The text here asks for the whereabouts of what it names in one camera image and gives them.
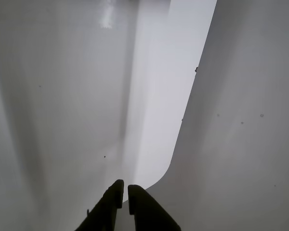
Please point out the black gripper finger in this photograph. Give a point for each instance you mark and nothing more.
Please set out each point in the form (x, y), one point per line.
(149, 214)
(103, 214)

